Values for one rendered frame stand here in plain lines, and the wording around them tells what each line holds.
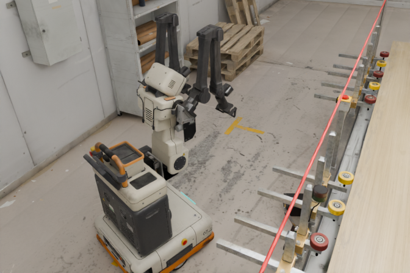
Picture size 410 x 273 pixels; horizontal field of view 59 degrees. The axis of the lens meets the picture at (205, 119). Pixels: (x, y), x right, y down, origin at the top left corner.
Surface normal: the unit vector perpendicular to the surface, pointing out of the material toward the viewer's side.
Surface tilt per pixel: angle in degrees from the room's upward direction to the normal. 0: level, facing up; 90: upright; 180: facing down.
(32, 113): 90
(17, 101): 90
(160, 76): 47
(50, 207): 0
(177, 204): 0
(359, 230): 0
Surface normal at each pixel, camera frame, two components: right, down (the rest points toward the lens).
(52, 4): 0.88, 0.22
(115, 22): -0.47, 0.47
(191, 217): -0.04, -0.85
